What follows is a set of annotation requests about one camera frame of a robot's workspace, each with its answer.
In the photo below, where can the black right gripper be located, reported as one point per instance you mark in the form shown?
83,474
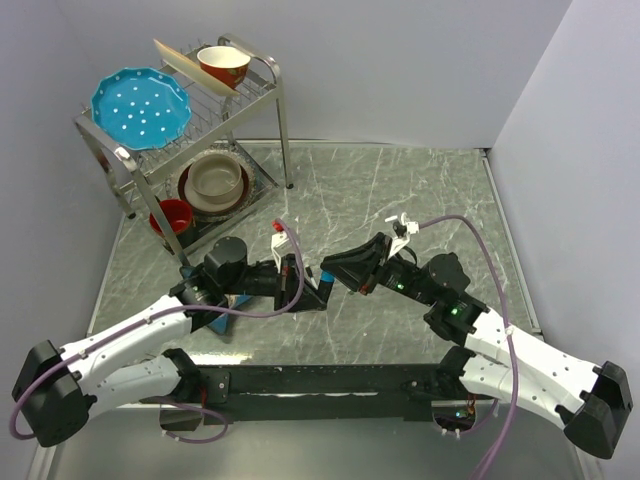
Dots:
360,267

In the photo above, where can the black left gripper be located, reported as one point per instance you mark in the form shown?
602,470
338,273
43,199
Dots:
287,282

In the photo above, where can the blue pen cap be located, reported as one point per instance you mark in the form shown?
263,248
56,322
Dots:
327,277

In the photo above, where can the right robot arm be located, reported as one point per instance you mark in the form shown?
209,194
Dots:
590,403

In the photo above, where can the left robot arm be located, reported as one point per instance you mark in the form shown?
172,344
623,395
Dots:
59,389

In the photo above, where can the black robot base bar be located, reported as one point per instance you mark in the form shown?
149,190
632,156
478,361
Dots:
321,392

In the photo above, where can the blue star shaped dish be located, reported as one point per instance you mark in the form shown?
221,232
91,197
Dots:
222,325

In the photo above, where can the beige bowl on rack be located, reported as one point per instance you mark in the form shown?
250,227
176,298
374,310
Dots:
216,177

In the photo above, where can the red cup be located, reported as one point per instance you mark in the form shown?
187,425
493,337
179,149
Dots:
180,216

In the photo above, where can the metal dish rack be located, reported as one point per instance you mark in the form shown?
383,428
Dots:
136,178

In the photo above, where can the red and white bowl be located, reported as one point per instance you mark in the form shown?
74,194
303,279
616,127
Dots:
226,63

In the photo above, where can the blue polka dot plate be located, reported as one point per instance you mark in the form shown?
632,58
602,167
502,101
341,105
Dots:
141,108

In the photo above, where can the beige rectangular plate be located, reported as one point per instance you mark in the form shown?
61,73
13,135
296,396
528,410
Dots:
193,71

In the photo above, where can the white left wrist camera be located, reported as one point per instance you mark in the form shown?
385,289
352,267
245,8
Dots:
280,245

